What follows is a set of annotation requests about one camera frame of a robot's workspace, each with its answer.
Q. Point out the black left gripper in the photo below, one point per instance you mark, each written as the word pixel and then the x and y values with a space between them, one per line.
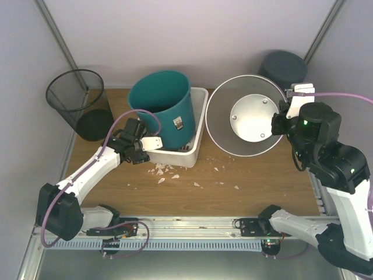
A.
pixel 140 158

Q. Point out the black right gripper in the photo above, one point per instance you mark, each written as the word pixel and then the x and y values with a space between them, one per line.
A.
pixel 276 127

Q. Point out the silver mesh metal bin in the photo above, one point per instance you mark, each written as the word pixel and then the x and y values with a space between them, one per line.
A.
pixel 239 113

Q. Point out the teal plastic bin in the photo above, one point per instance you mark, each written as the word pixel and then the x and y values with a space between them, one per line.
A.
pixel 166 97

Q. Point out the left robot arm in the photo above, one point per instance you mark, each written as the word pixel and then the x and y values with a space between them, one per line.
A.
pixel 58 208

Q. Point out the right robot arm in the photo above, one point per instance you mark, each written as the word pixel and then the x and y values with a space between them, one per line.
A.
pixel 343 170

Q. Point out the white plastic shard pile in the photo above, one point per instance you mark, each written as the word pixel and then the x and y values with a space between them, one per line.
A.
pixel 160 169

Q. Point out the dark grey cylindrical bin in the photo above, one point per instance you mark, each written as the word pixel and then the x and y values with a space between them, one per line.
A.
pixel 283 68

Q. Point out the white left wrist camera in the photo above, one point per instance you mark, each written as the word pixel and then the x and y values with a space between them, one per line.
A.
pixel 151 143

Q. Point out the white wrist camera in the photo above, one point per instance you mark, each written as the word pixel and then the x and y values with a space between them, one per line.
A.
pixel 298 95
pixel 151 143

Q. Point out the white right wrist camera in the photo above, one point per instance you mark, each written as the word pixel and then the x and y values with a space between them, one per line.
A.
pixel 298 95

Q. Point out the black wire mesh bin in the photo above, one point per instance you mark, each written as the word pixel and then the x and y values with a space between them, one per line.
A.
pixel 79 97

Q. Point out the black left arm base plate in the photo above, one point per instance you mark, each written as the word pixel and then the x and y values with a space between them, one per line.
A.
pixel 128 230

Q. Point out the aluminium front rail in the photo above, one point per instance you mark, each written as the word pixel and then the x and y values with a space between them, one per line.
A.
pixel 192 227

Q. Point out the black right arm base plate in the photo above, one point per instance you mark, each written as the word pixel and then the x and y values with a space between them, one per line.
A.
pixel 253 227

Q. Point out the grey slotted cable duct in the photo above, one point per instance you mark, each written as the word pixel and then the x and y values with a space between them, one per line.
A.
pixel 161 245

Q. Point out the aluminium frame post right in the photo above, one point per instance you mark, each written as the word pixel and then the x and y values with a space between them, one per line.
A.
pixel 324 29

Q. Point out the aluminium frame post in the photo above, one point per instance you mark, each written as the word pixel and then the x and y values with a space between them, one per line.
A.
pixel 324 29
pixel 51 24

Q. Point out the aluminium frame post left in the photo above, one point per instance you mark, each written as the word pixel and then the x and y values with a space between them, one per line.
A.
pixel 51 24

